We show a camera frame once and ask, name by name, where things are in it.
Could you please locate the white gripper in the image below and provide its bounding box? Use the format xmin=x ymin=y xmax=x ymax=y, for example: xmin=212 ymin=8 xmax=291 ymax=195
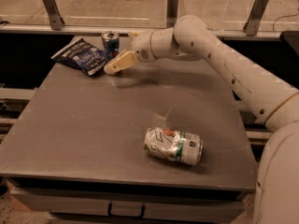
xmin=104 ymin=28 xmax=175 ymax=75

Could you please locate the blue silver redbull can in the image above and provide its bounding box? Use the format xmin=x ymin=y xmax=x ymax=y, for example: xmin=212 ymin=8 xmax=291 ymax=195
xmin=102 ymin=32 xmax=120 ymax=60

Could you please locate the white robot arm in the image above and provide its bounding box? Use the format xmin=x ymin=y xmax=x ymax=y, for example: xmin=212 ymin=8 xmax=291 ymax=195
xmin=104 ymin=15 xmax=299 ymax=224

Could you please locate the blue chip bag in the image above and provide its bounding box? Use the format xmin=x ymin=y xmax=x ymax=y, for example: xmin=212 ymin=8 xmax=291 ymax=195
xmin=51 ymin=38 xmax=107 ymax=77

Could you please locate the crushed white green soda can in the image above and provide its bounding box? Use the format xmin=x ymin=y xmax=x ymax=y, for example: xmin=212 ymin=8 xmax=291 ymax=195
xmin=144 ymin=127 xmax=203 ymax=166

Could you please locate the middle metal railing bracket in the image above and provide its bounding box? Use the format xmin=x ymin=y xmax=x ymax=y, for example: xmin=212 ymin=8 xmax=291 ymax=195
xmin=166 ymin=0 xmax=178 ymax=28

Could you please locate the metal railing bracket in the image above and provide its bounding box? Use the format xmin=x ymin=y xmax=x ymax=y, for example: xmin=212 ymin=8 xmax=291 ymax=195
xmin=42 ymin=0 xmax=64 ymax=31
xmin=166 ymin=0 xmax=178 ymax=28
xmin=243 ymin=0 xmax=269 ymax=36

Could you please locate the left metal railing bracket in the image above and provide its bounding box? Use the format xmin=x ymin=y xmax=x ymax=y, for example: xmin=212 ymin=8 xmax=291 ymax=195
xmin=42 ymin=0 xmax=64 ymax=31

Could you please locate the right metal railing bracket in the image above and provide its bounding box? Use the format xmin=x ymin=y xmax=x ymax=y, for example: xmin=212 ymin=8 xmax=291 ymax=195
xmin=243 ymin=0 xmax=269 ymax=36

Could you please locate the grey drawer with black handle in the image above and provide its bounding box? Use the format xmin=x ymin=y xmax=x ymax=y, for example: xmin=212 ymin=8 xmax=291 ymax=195
xmin=11 ymin=188 xmax=244 ymax=224

